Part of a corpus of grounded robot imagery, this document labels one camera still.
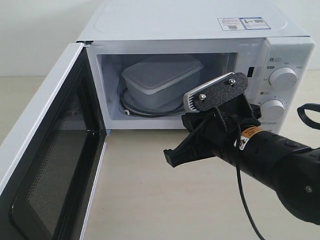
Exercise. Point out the white microwave door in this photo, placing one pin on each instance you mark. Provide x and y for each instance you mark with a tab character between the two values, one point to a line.
50	160

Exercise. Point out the white and blue label sticker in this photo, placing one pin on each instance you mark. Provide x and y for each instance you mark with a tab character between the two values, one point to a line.
243	24

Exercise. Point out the glass turntable plate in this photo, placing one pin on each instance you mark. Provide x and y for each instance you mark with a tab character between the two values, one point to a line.
133	108

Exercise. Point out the upper white control knob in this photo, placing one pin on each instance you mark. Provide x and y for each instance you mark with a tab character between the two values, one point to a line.
283	79

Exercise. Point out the white control knob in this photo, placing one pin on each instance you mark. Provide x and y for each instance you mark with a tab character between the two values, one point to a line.
272	109
283	79

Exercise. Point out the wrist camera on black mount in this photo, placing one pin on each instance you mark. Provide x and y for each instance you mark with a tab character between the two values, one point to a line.
229	87

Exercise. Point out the white plastic food container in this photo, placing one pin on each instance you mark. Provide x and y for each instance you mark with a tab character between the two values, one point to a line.
162	78

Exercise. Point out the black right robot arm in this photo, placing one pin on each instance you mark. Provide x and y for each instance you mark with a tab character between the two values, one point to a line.
290	168

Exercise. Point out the white microwave oven body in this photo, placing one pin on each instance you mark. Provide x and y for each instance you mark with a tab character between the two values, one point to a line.
125	32

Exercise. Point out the lower white control knob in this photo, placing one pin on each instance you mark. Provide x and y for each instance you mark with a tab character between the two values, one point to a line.
272	109

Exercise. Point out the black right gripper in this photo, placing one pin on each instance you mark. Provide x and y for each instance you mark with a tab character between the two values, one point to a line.
217	135

